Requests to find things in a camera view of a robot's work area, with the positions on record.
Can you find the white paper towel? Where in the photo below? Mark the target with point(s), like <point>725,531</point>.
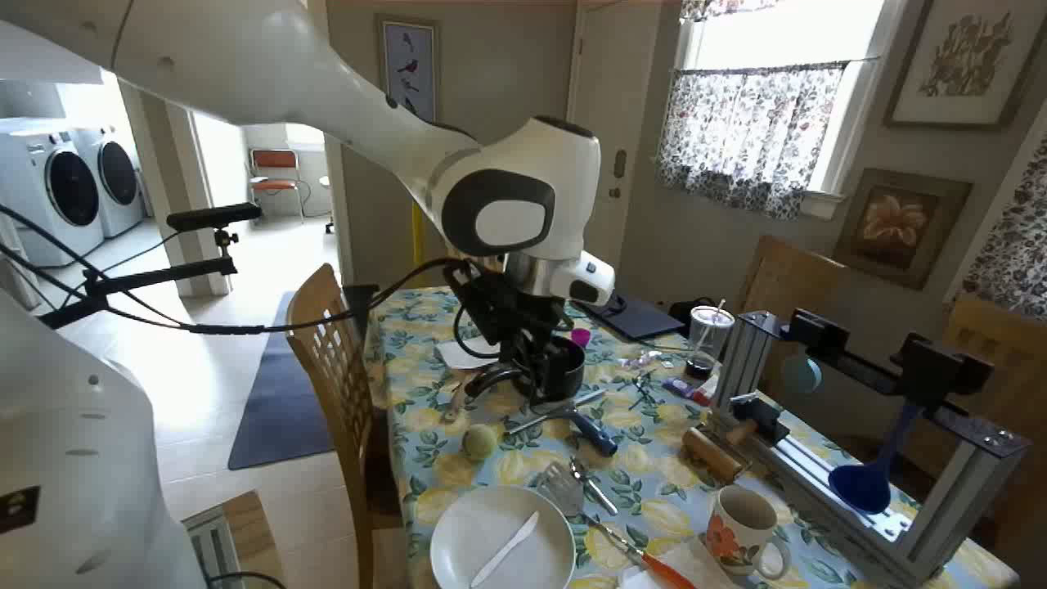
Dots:
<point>457,355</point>

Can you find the blue floor rug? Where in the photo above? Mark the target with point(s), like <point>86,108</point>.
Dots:
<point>280,404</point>

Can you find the wooden dining chair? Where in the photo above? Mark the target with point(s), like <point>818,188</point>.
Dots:
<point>788,279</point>
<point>1008,346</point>

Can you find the small pink cup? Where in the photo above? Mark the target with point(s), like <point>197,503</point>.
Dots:
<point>580,337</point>

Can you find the aluminium profile frame rack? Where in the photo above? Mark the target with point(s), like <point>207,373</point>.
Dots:
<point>959,470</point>

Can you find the wooden lattice back chair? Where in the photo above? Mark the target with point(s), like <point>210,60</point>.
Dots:
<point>328,361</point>

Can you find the colourful snack packet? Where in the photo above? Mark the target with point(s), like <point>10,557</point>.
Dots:
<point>688,389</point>

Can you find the silver foil wrapper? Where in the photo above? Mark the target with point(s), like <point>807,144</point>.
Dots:
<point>642,357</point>

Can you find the blue ladle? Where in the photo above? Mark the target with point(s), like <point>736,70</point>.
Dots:
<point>862,484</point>

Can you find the green ball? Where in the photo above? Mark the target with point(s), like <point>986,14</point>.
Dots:
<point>480,441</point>

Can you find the black tablet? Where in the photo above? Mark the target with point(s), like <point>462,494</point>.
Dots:
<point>640,318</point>

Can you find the white plastic knife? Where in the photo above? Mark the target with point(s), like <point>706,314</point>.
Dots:
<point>506,550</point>

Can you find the framed bird picture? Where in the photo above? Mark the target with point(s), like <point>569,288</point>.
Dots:
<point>409,65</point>

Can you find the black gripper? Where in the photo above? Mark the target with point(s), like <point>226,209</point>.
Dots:
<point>495,303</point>

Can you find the white door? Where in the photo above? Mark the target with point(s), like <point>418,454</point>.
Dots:
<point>634,108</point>

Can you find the floral patterned wall hanging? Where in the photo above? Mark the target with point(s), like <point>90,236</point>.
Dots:
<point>1020,240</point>

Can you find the white plate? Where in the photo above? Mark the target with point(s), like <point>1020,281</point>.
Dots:
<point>469,535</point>

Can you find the clear plastic cup with straw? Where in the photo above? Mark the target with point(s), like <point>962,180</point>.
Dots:
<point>709,331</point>

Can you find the silver metal utensil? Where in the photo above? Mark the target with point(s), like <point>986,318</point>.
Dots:
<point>592,487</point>

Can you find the black camera stand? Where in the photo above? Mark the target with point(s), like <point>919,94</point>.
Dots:
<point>141,279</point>

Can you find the floral white mug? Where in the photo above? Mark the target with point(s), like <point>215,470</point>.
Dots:
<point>736,542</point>

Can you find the orange chair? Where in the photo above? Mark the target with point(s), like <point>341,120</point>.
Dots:
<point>276,175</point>

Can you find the white napkin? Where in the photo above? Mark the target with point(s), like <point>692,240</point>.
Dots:
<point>699,561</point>

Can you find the wooden block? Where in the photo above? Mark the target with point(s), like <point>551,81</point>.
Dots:
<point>712,454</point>

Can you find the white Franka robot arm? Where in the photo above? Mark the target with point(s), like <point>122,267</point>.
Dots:
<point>271,52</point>

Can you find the lemon print tablecloth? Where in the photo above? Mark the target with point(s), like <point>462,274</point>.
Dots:
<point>642,470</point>

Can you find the floral window valance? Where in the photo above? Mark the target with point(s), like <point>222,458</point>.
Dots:
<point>720,7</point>

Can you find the floral cafe curtain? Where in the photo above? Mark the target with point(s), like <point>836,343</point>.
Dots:
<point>747,134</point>

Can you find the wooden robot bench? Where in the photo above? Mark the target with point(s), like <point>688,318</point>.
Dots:
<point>246,535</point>

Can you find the black camera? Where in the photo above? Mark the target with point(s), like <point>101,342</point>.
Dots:
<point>215,218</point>

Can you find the framed flower picture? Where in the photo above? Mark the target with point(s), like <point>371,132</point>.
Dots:
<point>902,228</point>

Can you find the framed coral picture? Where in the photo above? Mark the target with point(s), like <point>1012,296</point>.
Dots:
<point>966,60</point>

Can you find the white washing machine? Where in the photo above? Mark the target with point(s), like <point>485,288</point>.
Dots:
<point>118,175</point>
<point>44,197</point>

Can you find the teal ball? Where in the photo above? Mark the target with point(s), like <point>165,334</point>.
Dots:
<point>802,373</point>

